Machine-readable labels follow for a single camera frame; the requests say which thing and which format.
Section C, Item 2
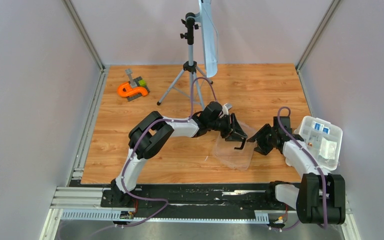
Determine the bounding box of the orange grey toy fixture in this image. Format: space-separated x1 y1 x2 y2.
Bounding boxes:
116 68 150 102

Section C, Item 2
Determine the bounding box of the clear compartment tray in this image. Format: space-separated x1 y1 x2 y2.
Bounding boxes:
297 116 343 171

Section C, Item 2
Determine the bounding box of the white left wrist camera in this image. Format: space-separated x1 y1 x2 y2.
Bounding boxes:
222 103 233 115

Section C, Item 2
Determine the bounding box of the white gauze pad packet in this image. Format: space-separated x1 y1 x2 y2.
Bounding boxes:
319 137 338 160

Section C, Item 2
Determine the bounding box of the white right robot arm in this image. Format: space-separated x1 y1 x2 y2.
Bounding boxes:
247 116 346 225

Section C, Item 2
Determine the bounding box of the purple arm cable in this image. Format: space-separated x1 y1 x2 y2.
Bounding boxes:
266 106 329 232
54 77 219 240

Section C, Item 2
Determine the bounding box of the small blue white sachet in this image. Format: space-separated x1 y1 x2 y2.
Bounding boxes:
322 126 331 135

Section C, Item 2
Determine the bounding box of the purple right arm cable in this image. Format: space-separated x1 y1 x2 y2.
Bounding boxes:
266 106 329 232

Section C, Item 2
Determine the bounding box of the blue square alcohol pad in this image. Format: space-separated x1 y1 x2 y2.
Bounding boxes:
311 121 325 132

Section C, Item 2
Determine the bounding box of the white tablet panel on tripod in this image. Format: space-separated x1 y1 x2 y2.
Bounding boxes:
198 0 218 78

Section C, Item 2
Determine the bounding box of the grey tripod stand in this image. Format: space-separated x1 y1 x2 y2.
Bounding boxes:
156 12 207 109

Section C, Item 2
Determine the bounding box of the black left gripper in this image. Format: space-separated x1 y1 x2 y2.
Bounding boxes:
208 113 249 143

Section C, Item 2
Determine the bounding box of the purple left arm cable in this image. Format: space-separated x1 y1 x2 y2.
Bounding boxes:
54 77 219 240

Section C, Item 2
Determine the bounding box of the clear plastic lid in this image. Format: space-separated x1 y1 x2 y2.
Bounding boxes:
212 135 257 171

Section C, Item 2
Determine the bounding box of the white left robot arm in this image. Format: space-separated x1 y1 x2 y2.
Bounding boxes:
110 101 248 207

